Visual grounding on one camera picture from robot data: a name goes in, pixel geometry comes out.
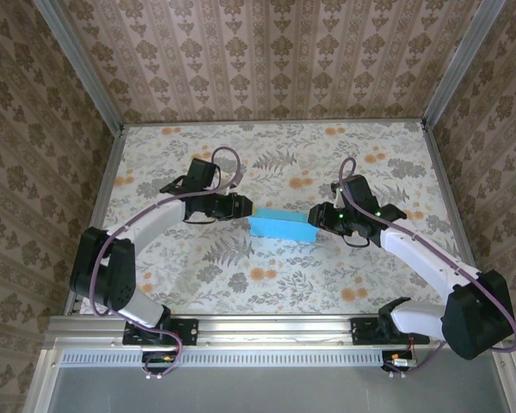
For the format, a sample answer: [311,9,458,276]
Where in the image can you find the floral table cover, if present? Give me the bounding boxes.
[79,122,478,315]

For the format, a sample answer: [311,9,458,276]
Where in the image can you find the right connector board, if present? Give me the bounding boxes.
[381,350,417,374]

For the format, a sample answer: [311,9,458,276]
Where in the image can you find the connector board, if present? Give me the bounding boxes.
[381,350,417,374]
[140,351,178,375]

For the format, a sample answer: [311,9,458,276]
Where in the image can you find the left connector board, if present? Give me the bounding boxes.
[140,351,178,375]

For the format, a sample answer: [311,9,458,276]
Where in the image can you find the grey metal panel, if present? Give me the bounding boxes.
[46,365,511,413]

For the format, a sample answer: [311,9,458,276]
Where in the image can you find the right black wrist camera box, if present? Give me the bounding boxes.
[338,175,378,211]

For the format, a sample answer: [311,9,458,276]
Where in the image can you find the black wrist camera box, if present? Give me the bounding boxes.
[187,157,219,191]
[338,175,378,211]

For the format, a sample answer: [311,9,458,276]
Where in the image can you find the left black wrist camera box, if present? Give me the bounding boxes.
[187,157,219,191]

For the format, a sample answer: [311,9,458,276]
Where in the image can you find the rear table edge rail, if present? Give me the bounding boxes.
[122,118,427,127]

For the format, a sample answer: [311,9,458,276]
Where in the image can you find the right table side rail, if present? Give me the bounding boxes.
[421,122,491,314]

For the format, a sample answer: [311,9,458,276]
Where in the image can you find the table side rail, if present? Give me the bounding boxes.
[421,122,491,314]
[66,124,126,315]

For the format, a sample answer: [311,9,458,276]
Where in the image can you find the left table side rail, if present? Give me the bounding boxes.
[66,124,126,315]

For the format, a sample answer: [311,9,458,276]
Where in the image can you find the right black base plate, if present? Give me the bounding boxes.
[351,317,430,346]

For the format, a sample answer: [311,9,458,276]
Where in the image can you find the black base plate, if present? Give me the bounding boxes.
[123,317,199,346]
[351,317,430,346]

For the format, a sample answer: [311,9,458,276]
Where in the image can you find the aluminium mounting rail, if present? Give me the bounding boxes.
[45,313,511,349]

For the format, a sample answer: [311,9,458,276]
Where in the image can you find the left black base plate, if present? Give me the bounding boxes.
[123,317,199,346]

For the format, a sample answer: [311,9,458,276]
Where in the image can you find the slotted grey cable duct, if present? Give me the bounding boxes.
[62,350,418,367]

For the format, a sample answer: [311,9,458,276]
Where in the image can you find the left aluminium frame post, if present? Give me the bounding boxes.
[33,0,126,130]

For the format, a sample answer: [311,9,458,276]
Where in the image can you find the aluminium frame post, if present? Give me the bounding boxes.
[423,0,507,130]
[33,0,126,130]

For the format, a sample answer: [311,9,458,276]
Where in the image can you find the right aluminium frame post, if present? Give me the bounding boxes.
[423,0,507,130]

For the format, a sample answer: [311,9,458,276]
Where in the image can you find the right lower frame bar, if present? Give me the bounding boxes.
[492,347,516,413]

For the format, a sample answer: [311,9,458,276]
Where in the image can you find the frame bar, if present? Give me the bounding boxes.
[23,348,64,413]
[492,347,516,413]

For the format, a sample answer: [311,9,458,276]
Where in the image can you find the left lower frame bar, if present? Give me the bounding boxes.
[23,348,64,413]

